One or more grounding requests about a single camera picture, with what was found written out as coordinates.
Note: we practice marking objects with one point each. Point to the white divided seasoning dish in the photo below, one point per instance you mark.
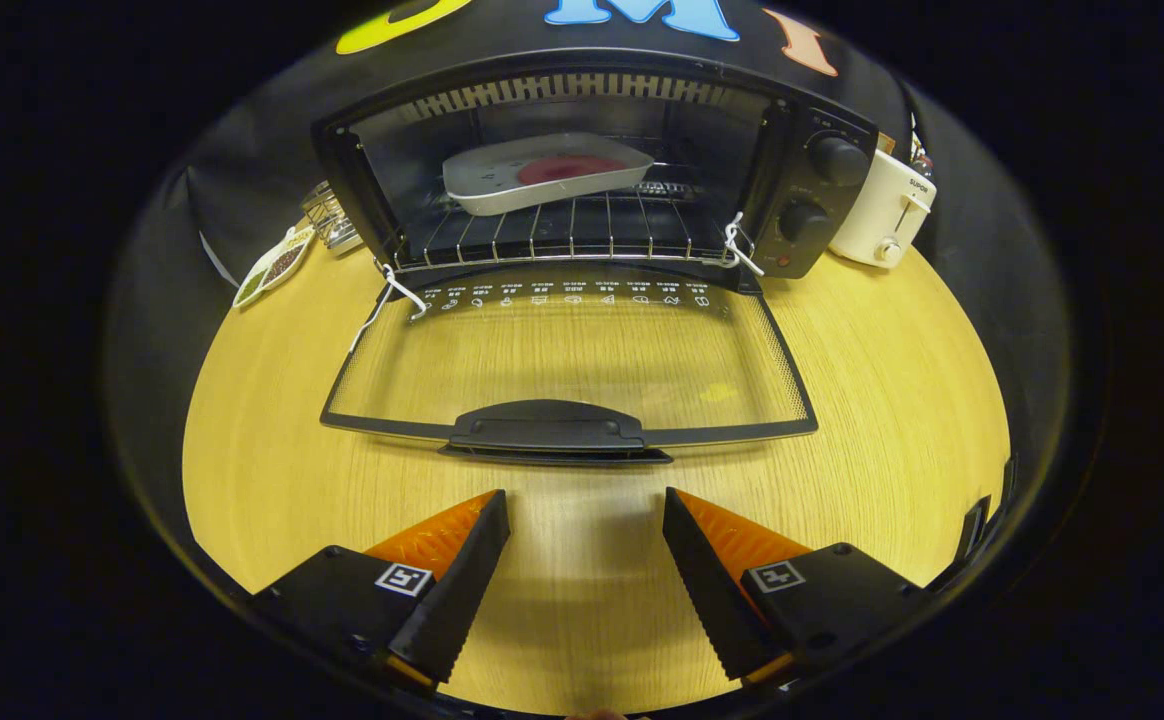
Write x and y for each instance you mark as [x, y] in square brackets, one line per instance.
[277, 265]

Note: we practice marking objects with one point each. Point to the white square plate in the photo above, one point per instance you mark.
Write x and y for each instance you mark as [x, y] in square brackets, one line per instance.
[502, 195]

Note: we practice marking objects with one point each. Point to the black toaster oven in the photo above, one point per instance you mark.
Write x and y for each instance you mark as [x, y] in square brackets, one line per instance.
[542, 432]

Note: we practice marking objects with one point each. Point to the white pop-up toaster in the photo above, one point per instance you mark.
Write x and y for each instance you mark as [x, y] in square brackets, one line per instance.
[882, 210]

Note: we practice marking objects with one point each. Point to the pink round food slice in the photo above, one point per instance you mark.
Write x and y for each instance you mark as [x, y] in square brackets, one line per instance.
[572, 168]

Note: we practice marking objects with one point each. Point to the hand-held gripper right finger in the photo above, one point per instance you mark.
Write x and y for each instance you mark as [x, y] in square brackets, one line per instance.
[707, 590]

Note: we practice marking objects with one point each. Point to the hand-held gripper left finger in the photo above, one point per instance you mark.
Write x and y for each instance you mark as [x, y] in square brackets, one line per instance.
[462, 590]

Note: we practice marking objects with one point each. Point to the black office chair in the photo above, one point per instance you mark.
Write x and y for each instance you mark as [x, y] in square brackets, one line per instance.
[972, 530]

